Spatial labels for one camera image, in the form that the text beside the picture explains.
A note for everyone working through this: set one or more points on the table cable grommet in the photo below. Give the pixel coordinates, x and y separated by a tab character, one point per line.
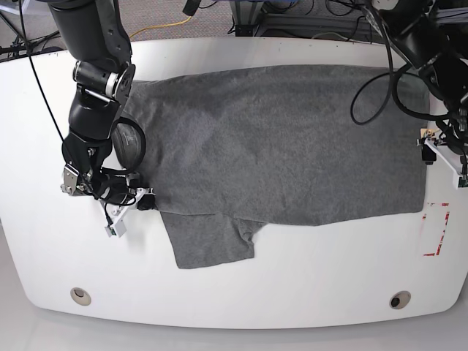
80	296
400	300

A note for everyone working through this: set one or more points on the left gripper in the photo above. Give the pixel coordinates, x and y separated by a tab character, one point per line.
434	146

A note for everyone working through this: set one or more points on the left table cable grommet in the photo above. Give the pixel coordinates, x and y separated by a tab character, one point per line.
80	296

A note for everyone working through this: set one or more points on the black tripod stand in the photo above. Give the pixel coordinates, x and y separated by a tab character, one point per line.
17	48

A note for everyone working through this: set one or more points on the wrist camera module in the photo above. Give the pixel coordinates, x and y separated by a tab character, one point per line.
116	229
462	182

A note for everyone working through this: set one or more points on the aluminium frame post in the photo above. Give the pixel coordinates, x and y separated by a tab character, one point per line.
246	16

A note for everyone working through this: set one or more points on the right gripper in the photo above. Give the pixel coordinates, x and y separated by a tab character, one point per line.
116	194

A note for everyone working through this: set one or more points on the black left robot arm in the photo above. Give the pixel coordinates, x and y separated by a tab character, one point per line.
408	30

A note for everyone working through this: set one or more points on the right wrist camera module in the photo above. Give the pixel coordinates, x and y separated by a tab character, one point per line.
116	229

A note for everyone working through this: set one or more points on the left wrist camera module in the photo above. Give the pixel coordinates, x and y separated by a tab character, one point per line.
462	182

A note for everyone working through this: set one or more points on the grey T-shirt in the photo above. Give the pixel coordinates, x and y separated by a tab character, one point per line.
230	152

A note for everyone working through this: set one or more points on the red tape rectangle marking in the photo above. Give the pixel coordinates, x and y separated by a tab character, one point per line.
433	228

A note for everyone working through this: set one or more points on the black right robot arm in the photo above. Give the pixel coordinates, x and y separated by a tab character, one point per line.
103	73

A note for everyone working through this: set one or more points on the right table cable grommet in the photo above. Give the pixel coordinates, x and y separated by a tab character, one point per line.
400	300

